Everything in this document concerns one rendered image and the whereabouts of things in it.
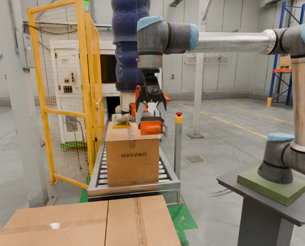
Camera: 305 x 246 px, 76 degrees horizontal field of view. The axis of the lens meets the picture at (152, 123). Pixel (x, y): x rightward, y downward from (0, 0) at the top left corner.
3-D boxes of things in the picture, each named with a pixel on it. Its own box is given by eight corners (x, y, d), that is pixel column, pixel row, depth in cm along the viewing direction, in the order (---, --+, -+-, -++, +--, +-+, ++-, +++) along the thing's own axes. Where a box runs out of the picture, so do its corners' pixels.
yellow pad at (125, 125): (111, 116, 147) (111, 110, 146) (125, 116, 149) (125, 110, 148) (112, 129, 115) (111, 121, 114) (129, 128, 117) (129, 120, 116)
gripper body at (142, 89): (157, 100, 80) (157, 69, 77) (162, 103, 72) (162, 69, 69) (138, 100, 79) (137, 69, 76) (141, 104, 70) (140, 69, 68)
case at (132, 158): (110, 158, 209) (108, 121, 199) (148, 155, 216) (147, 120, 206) (108, 190, 152) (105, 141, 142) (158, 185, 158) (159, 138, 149)
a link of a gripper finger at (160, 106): (167, 119, 81) (158, 98, 78) (171, 122, 75) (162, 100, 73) (160, 122, 81) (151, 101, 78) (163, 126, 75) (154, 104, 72)
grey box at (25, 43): (30, 68, 193) (26, 35, 186) (36, 68, 194) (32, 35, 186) (21, 68, 174) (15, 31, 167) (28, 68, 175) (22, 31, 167)
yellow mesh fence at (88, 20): (101, 149, 381) (94, 31, 330) (107, 149, 383) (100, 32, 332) (94, 180, 269) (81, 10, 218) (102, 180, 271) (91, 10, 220)
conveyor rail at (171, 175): (141, 128, 380) (141, 118, 375) (144, 127, 381) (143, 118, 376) (172, 203, 159) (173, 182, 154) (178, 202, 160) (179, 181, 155)
